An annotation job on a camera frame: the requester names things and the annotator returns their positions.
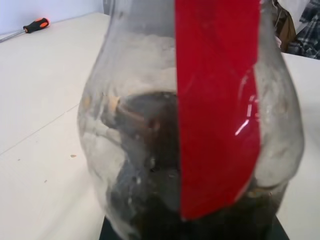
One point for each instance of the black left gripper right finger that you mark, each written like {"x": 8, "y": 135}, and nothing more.
{"x": 281, "y": 228}

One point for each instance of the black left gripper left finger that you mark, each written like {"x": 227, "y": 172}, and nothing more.
{"x": 107, "y": 231}

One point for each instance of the clear plastic bottle red label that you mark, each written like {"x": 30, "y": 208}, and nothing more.
{"x": 140, "y": 75}

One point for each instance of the plaid blue white cloth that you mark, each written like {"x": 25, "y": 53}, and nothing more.
{"x": 308, "y": 32}

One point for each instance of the olive brown bag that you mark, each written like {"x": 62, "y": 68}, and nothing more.
{"x": 286, "y": 27}

